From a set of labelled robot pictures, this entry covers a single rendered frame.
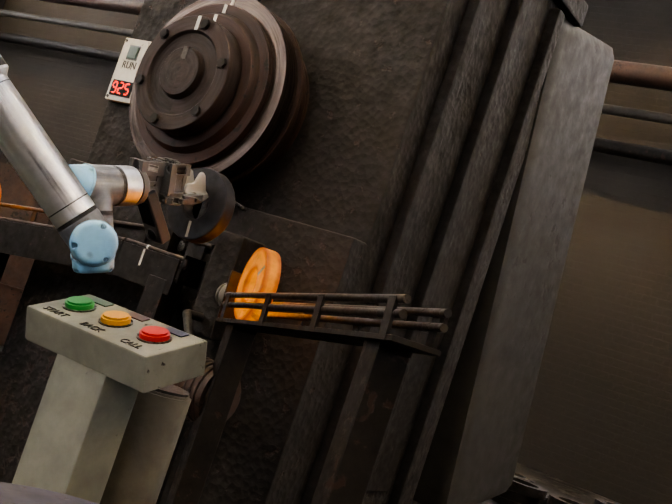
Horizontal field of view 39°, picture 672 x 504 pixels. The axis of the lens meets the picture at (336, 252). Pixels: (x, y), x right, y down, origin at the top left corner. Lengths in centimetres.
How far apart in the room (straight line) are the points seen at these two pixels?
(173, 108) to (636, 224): 633
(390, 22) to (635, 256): 607
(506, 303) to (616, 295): 537
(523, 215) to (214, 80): 102
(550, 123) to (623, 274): 543
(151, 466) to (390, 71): 115
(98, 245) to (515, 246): 148
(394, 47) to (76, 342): 121
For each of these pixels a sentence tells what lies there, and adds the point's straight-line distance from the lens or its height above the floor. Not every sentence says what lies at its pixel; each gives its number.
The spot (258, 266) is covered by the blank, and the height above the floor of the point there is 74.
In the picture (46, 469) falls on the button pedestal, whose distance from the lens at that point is 133.
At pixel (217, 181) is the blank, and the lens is 195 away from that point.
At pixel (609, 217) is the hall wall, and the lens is 832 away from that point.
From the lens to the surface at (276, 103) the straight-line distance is 218.
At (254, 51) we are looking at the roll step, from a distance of 224.
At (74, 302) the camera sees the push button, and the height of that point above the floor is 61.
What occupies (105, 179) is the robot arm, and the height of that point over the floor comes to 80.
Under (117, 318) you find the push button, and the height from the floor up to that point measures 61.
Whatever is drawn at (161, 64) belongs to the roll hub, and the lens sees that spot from 234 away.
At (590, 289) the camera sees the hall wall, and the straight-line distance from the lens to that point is 822.
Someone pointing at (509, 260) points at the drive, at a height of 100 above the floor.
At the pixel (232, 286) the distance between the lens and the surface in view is 198.
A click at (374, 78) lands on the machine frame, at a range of 225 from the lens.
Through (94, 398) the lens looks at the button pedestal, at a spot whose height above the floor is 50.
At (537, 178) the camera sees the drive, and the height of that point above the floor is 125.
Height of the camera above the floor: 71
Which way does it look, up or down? 3 degrees up
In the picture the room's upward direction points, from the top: 19 degrees clockwise
